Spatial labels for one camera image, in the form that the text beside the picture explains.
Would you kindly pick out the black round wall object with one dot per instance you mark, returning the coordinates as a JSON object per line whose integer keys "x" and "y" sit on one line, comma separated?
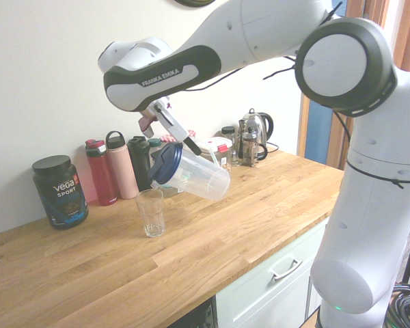
{"x": 193, "y": 2}

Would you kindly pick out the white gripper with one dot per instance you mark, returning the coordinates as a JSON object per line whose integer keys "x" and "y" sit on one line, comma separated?
{"x": 174, "y": 128}

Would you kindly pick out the cereal container with white lid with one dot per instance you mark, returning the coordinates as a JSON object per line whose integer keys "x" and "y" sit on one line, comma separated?
{"x": 222, "y": 147}

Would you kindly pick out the jar with black lid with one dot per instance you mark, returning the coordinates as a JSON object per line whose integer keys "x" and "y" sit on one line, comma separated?
{"x": 228, "y": 130}

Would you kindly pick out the clear glass mug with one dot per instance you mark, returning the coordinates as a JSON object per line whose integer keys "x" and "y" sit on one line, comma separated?
{"x": 233, "y": 150}

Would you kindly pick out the clear drinking glass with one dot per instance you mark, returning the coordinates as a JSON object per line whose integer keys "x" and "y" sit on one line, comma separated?
{"x": 151, "y": 215}

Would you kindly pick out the red water bottle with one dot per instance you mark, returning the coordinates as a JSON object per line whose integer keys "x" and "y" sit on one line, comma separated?
{"x": 100, "y": 174}

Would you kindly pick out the dark green shaker bottle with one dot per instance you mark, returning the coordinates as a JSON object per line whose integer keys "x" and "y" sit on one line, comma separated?
{"x": 138, "y": 160}

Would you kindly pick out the glass French press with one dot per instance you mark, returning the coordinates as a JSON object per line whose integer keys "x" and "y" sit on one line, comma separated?
{"x": 251, "y": 147}

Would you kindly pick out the steel electric kettle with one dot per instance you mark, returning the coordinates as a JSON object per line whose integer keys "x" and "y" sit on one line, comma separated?
{"x": 264, "y": 123}

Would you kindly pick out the clear container with blue latches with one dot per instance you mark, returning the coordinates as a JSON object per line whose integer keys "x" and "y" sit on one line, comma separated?
{"x": 173, "y": 190}

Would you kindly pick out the black Vega protein tub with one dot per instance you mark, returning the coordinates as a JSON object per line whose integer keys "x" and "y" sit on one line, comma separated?
{"x": 61, "y": 194}

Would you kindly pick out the clear pitcher with blue lid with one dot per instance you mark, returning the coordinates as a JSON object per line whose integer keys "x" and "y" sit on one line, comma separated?
{"x": 198, "y": 174}

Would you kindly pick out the jar with green lid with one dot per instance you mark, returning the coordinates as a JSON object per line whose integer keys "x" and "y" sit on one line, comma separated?
{"x": 154, "y": 144}

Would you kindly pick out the pink water bottle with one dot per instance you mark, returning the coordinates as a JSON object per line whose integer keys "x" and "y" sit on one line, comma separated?
{"x": 123, "y": 167}

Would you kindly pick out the white cabinet under counter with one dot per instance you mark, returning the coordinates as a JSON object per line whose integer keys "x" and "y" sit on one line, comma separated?
{"x": 259, "y": 294}

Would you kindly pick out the black dishwasher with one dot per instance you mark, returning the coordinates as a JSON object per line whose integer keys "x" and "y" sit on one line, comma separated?
{"x": 201, "y": 316}

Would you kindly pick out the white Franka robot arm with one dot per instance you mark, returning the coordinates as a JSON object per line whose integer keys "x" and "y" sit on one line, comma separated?
{"x": 362, "y": 171}

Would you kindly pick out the jar with red checkered lid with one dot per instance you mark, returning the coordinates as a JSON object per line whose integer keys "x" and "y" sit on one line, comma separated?
{"x": 191, "y": 133}
{"x": 166, "y": 138}

